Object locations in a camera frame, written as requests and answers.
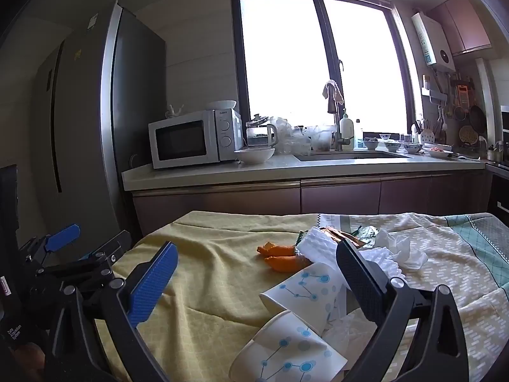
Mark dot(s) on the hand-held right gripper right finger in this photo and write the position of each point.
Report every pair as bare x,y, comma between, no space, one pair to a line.
360,282

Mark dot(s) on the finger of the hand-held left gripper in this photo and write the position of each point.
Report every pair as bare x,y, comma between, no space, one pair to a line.
107,251
63,236

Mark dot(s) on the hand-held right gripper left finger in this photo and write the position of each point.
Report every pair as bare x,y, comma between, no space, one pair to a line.
153,286

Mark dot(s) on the white pleated paper liner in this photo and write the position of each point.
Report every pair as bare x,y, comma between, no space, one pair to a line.
383,264
318,244

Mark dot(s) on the small green wrapper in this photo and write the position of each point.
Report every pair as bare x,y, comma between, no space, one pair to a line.
366,235

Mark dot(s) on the copper foil wrapper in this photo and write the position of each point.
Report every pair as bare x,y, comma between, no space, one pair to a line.
338,234

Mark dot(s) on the white tissue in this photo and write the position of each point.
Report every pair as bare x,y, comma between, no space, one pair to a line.
401,248

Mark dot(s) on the dotted white paper cup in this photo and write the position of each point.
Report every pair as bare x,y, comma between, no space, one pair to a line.
306,286
286,350

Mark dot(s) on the curled orange peel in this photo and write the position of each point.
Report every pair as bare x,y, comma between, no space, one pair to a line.
286,264

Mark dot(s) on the person's left hand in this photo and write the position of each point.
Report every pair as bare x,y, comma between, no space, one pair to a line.
30,360

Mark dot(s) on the yellow tablecloth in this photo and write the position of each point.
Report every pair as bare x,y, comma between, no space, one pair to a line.
199,254

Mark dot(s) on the black panel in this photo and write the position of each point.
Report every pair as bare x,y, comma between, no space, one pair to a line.
8,207

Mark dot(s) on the brown kitchen counter cabinets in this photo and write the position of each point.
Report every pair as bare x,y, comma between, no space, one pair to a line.
338,195

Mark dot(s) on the patterned green white cloth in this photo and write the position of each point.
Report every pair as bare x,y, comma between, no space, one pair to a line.
457,258

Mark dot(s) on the silver refrigerator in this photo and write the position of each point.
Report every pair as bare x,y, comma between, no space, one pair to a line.
87,127

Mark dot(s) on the kitchen sink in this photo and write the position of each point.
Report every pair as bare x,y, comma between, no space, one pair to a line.
350,156

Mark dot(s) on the white microwave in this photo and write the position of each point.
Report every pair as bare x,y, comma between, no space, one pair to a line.
183,139

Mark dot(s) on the patterned small bowl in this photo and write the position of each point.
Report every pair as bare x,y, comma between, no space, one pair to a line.
413,148
393,147

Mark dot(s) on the dark small bowl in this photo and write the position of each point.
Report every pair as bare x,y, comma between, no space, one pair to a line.
372,143

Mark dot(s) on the small clear bottle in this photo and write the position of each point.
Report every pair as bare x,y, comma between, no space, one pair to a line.
359,137

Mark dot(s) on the clear plastic tub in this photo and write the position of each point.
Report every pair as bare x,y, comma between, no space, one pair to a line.
321,137

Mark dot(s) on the white soap bottle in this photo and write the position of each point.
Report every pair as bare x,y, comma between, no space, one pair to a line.
347,131

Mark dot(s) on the plate with food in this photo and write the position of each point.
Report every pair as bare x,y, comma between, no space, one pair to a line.
437,150

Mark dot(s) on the small white figurine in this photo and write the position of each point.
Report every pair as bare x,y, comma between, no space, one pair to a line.
174,110

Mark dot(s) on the metal faucet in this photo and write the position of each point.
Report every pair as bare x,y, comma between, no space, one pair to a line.
337,127

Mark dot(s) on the white utensil holder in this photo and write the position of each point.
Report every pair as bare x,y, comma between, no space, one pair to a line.
427,136

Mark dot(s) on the pile of clear plastic containers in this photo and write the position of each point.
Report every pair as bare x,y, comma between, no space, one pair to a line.
292,135

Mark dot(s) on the large white bowl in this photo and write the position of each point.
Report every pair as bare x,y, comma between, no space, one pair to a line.
254,155

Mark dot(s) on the black built-in oven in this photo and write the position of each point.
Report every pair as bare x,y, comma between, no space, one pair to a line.
502,191

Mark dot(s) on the glass kettle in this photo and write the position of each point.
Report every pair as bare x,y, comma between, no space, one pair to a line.
258,135

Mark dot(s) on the hanging round skimmer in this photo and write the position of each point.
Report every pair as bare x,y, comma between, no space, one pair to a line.
465,133

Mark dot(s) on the shallow white bowl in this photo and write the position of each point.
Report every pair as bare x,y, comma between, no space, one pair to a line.
221,105

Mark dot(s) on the beige rag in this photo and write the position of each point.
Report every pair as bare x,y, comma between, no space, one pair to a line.
332,89

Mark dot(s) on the hanging black pan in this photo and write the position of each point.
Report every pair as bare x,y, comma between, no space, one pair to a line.
477,117

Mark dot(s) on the orange grater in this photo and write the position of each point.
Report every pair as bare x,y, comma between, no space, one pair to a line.
461,92

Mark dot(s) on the window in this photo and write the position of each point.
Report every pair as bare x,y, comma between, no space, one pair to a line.
278,67

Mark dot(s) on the white water heater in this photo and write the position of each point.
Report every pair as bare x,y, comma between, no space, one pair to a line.
435,43

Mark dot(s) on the grey wall rack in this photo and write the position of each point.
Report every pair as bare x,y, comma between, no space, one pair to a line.
431,92

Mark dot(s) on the brown wall cabinet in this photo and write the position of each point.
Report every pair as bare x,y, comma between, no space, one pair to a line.
461,24

